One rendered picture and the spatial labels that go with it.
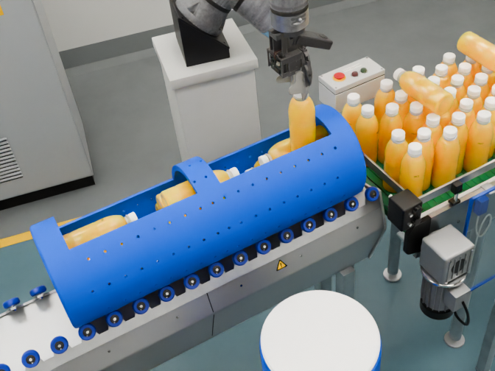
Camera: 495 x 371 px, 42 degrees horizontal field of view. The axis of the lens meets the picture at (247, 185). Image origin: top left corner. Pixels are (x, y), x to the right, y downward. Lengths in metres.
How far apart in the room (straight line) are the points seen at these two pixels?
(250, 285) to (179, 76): 0.81
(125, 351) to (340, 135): 0.82
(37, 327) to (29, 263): 1.51
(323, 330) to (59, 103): 2.06
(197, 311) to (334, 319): 0.43
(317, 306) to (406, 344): 1.23
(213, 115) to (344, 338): 1.14
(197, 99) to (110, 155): 1.51
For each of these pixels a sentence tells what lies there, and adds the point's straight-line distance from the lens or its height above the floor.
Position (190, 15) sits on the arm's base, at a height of 1.28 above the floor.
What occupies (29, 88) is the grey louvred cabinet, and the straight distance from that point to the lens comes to 3.22.
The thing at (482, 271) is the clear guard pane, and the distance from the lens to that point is 2.39.
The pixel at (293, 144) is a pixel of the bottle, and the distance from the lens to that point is 1.81.
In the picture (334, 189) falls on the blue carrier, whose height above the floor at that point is 1.10.
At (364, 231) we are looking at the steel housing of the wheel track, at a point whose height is 0.86.
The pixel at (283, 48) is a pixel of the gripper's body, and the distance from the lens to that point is 1.61.
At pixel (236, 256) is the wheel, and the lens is 1.81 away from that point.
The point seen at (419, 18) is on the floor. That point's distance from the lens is 4.77.
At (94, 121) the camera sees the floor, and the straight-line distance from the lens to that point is 4.09.
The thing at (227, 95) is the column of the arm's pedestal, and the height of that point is 0.97.
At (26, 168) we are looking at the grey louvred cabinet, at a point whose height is 0.26.
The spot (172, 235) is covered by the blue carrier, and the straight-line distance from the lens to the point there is 1.62.
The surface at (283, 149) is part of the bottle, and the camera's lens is 1.86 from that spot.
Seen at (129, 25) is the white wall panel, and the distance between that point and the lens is 4.55.
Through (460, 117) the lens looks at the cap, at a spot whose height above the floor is 1.11.
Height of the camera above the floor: 2.35
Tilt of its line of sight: 43 degrees down
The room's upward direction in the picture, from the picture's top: 7 degrees counter-clockwise
